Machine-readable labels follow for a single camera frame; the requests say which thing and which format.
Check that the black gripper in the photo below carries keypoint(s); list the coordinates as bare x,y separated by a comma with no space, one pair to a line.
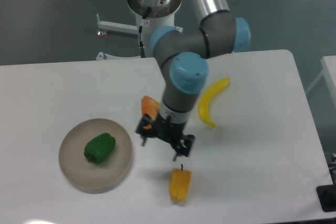
168,131

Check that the green bell pepper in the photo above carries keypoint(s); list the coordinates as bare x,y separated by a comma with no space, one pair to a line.
99,148

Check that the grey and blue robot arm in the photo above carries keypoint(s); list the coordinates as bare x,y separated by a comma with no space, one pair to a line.
182,58

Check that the yellow bell pepper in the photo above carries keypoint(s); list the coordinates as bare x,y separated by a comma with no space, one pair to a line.
179,183

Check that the beige round plate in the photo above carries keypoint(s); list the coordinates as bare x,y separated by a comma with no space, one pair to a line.
90,177

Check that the yellow banana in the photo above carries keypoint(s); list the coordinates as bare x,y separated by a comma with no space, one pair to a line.
209,94

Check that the black device at right edge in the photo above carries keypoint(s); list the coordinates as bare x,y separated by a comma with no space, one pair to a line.
326,195

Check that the white side table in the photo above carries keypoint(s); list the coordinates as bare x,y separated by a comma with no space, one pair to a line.
325,76

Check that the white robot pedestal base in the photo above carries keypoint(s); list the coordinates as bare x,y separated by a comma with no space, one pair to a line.
150,15

